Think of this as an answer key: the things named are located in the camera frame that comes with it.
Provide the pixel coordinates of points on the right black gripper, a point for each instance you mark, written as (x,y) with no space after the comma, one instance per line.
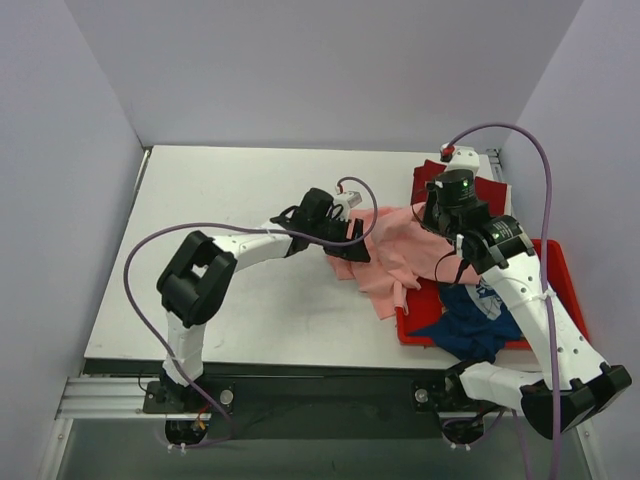
(435,220)

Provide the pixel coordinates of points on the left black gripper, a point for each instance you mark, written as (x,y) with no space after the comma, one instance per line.
(338,232)

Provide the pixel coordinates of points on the pink t shirt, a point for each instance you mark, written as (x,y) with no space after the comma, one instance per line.
(401,254)

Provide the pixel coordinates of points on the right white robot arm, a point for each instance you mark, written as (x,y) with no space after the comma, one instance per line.
(574,382)

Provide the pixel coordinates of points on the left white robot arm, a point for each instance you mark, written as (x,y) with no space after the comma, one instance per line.
(195,282)

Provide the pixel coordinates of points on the folded dark red t shirt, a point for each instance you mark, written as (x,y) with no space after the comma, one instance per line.
(496,194)

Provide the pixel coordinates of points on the red plastic bin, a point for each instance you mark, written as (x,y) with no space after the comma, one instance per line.
(559,279)

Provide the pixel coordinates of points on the blue printed t shirt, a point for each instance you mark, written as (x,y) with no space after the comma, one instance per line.
(468,321)

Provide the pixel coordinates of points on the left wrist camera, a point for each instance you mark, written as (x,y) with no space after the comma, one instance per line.
(347,199)

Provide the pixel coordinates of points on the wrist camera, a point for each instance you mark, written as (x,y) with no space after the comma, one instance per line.
(347,199)
(459,158)

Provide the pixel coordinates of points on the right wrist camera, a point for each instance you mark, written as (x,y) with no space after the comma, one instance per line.
(459,158)

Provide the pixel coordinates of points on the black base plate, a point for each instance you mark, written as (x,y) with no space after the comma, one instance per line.
(315,422)

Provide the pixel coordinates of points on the aluminium frame rail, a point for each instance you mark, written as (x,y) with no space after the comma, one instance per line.
(92,397)

